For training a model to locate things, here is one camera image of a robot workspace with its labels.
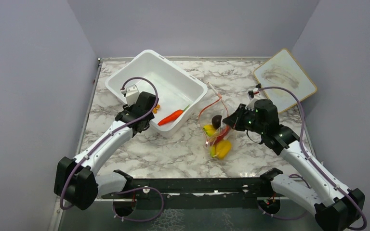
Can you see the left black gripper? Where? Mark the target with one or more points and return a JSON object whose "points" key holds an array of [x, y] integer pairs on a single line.
{"points": [[127, 108]]}

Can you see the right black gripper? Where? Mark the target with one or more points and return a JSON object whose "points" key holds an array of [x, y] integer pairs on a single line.
{"points": [[235, 120]]}

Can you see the small orange food piece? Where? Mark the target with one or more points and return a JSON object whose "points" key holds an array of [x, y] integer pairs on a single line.
{"points": [[155, 110]]}

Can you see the dark brown round fruit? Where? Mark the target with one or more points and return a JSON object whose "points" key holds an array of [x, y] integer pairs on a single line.
{"points": [[216, 121]]}

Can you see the clear zip bag orange zipper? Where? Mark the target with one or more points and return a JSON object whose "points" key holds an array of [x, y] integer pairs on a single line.
{"points": [[217, 107]]}

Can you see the red chili pepper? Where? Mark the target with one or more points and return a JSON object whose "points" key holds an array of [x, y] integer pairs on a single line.
{"points": [[218, 136]]}

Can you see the small yellow banana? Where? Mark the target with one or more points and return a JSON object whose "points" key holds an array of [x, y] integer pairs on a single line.
{"points": [[209, 130]]}

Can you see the yellow bell pepper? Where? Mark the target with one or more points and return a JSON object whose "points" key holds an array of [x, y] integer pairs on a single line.
{"points": [[222, 148]]}

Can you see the orange carrot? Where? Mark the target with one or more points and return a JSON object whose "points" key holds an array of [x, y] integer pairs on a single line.
{"points": [[172, 117]]}

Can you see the large yellow banana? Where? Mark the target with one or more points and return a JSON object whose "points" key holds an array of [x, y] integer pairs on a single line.
{"points": [[212, 150]]}

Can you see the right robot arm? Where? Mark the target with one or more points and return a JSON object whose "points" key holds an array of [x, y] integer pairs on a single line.
{"points": [[334, 205]]}

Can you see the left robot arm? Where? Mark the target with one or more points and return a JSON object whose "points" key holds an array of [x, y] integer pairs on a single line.
{"points": [[76, 183]]}

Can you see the white marker pink cap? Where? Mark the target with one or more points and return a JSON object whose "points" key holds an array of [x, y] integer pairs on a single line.
{"points": [[214, 90]]}

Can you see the white plastic bin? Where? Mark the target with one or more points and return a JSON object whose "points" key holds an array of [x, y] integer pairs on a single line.
{"points": [[175, 87]]}

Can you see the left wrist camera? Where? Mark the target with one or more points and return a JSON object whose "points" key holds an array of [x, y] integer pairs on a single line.
{"points": [[131, 94]]}

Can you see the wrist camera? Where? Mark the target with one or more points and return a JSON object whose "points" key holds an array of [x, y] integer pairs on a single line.
{"points": [[254, 95], [131, 94]]}

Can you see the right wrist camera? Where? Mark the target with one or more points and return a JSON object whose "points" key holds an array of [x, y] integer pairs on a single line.
{"points": [[254, 95]]}

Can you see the small whiteboard wooden frame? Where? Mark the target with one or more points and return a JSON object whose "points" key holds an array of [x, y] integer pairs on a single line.
{"points": [[282, 70]]}

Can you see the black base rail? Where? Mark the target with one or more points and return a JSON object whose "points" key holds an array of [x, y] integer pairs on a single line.
{"points": [[193, 193]]}

